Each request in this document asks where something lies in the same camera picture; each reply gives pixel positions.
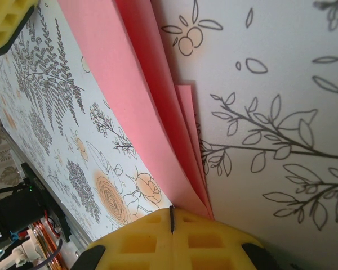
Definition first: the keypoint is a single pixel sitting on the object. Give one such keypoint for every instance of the aluminium front frame rail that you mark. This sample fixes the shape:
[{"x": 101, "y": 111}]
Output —
[{"x": 76, "y": 236}]

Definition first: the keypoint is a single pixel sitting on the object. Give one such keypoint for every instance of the pink square paper sheet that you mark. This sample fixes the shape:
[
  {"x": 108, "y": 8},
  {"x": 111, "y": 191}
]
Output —
[{"x": 124, "y": 84}]

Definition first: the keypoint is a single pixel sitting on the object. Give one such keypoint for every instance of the floral patterned table cover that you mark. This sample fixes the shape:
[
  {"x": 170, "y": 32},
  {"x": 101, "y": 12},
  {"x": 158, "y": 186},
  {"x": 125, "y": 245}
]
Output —
[{"x": 270, "y": 84}]

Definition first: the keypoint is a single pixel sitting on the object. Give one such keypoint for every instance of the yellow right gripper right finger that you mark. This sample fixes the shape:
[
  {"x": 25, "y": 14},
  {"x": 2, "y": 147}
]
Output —
[{"x": 208, "y": 244}]

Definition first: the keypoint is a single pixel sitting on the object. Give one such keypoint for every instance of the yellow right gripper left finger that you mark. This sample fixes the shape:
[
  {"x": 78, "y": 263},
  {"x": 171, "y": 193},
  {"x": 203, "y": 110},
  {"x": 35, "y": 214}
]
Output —
[{"x": 141, "y": 244}]

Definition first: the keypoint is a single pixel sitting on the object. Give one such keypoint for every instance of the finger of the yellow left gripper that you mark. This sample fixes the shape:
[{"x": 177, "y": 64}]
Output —
[{"x": 5, "y": 22}]

